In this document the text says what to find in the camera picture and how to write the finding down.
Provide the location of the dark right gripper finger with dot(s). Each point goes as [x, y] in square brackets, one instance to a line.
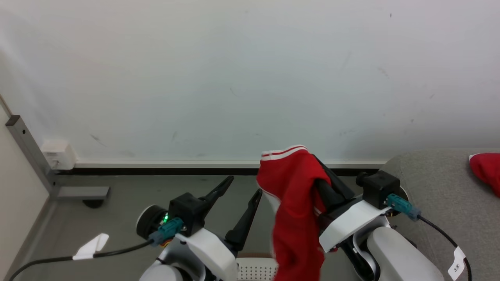
[330, 197]
[336, 181]

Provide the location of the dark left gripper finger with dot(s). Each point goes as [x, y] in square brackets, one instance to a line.
[215, 195]
[244, 226]

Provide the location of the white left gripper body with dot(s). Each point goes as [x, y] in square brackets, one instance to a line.
[215, 253]

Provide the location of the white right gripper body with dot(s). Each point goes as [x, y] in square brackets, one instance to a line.
[351, 222]

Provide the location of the red garment white striped trim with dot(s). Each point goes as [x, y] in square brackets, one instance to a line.
[293, 203]

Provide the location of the plain red garment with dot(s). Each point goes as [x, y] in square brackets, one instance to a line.
[488, 169]

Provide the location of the grey fabric sofa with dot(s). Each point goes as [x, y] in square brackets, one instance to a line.
[441, 183]

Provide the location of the white laundry basket brown rim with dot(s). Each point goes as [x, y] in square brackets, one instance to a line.
[254, 270]

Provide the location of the white and black baseboard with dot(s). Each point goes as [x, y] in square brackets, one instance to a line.
[175, 166]

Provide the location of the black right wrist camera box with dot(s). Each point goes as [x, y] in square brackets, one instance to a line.
[377, 189]

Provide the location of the teal left camera connector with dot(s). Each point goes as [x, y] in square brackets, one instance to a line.
[168, 229]

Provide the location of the teal camera connector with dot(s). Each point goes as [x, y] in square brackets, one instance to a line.
[168, 229]
[402, 206]

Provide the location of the teal right camera connector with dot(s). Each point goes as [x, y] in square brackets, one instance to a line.
[402, 206]

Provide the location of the black frame foot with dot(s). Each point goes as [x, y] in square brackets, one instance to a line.
[93, 203]

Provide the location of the white wall socket box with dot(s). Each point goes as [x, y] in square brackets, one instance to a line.
[58, 155]

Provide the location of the grey metal frame foot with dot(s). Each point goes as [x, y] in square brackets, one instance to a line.
[35, 156]

